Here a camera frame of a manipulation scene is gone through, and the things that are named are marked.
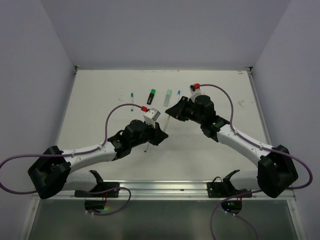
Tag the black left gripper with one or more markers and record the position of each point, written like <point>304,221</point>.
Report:
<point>158,135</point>

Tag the blue capped white marker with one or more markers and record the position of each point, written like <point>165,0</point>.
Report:
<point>178,95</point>

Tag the pale green translucent highlighter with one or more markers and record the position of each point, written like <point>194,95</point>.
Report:
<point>167,98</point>

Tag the black capped whiteboard pen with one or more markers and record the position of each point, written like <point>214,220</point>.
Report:
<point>147,147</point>

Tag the teal capped white marker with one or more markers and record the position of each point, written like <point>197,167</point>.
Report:
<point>132,101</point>

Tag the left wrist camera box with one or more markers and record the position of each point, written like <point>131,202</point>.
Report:
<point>151,116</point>

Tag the aluminium front rail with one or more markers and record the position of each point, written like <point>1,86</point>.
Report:
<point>162,189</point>

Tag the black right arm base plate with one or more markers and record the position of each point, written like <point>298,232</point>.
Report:
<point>218,189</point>

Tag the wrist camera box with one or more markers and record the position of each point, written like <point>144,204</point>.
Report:
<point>151,116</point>
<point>195,91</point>

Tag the black green capped highlighter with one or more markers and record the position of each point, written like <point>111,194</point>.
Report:
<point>151,96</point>

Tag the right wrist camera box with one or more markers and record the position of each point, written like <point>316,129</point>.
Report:
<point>195,91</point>

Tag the yellow slim highlighter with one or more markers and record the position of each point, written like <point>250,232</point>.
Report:
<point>166,123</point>

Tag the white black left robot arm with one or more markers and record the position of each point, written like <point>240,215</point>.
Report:
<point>58,170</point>

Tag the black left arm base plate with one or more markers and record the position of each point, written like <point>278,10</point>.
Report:
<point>98,203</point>

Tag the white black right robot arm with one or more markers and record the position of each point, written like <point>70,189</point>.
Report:
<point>275,169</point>

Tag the aluminium side rail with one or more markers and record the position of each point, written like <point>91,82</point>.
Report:
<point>258,105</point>

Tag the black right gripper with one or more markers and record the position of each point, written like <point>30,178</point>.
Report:
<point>182,104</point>

